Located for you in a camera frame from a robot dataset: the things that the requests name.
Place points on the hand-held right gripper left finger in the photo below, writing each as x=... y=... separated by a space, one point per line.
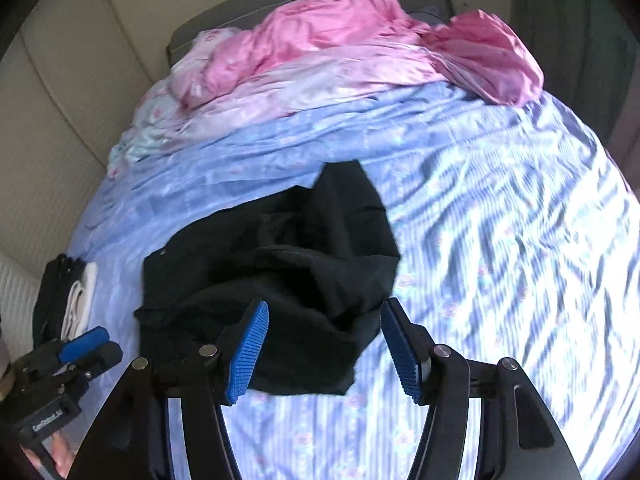
x=247 y=350

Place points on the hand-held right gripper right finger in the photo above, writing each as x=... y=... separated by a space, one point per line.
x=402 y=355

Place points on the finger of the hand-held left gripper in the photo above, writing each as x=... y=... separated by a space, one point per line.
x=82 y=342
x=102 y=357

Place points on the black pants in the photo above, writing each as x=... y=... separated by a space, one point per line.
x=300 y=270

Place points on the person's left hand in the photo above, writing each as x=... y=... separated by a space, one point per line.
x=62 y=456

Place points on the white folded cloth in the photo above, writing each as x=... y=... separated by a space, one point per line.
x=80 y=300

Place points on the black folded cloth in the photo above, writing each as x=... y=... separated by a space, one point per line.
x=52 y=290

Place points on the white ribbed panel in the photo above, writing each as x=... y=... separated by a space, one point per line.
x=15 y=300

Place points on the blue floral bed sheet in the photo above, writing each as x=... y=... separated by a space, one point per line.
x=500 y=240

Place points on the pale pink floral quilt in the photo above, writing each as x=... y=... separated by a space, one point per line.
x=310 y=80

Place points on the bright pink blanket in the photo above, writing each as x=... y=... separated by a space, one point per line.
x=325 y=25

